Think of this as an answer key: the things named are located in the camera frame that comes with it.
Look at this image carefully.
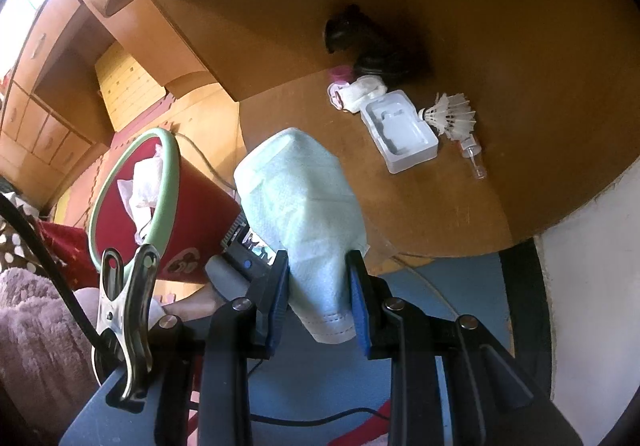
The yellow checkered floor mat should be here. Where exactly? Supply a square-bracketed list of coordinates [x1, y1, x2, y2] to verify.
[94, 43, 168, 133]

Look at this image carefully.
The white plastic bag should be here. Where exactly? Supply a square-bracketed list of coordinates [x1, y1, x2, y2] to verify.
[116, 143, 167, 247]

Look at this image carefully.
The black vertical panel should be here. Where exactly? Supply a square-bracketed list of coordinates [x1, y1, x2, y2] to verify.
[500, 226, 556, 402]

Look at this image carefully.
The white plastic packaging tray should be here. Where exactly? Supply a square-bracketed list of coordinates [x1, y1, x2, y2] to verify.
[360, 90, 441, 175]

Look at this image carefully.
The metal spring clip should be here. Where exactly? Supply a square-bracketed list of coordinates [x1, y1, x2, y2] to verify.
[92, 245, 162, 409]

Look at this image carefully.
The small clear bottle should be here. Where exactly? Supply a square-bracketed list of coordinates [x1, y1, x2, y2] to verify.
[457, 135, 488, 181]

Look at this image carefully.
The brown polka dot cloth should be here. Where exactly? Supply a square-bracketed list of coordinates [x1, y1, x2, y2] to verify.
[0, 193, 41, 271]

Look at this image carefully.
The grey floor cable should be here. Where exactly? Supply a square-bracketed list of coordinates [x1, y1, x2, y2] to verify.
[170, 126, 238, 194]

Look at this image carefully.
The wooden wall drawer unit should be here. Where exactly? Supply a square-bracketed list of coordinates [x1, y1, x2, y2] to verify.
[0, 0, 131, 207]

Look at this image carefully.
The white feather shuttlecock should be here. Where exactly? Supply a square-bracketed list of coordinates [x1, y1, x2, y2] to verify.
[417, 93, 477, 141]

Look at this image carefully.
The thin black cable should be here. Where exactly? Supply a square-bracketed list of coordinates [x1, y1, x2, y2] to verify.
[247, 406, 396, 427]

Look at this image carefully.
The white soft tissue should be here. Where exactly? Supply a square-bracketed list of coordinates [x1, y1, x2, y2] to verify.
[340, 74, 388, 115]

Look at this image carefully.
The wooden cabinet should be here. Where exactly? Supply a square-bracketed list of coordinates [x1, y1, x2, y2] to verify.
[102, 0, 241, 102]

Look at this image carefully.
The red patterned cloth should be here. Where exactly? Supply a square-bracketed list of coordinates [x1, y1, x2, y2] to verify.
[37, 221, 96, 291]

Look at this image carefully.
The black lumpy object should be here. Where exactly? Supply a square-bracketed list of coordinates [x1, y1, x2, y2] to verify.
[324, 6, 431, 82]

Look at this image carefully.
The red bin with green rim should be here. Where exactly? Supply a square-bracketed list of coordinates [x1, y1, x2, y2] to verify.
[86, 127, 246, 284]

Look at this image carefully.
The small white pink item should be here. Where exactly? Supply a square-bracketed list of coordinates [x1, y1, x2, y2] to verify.
[327, 83, 351, 110]

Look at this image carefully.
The purple fluffy rug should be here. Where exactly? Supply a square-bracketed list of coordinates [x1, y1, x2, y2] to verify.
[0, 268, 101, 427]

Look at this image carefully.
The light teal face mask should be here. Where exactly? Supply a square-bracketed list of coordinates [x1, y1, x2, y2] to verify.
[234, 127, 372, 346]

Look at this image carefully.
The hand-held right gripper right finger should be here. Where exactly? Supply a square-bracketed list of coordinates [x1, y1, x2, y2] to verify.
[345, 250, 583, 446]

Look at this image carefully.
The wooden desk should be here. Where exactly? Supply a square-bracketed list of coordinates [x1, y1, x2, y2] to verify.
[92, 0, 640, 261]

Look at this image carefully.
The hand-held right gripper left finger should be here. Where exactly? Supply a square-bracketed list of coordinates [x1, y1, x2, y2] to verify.
[149, 250, 291, 446]

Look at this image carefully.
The thick black gripper cable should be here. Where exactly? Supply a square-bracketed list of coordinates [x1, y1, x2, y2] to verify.
[0, 193, 108, 362]

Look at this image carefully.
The grey electric hair clipper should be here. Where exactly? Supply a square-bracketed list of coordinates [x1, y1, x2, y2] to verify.
[204, 222, 281, 304]

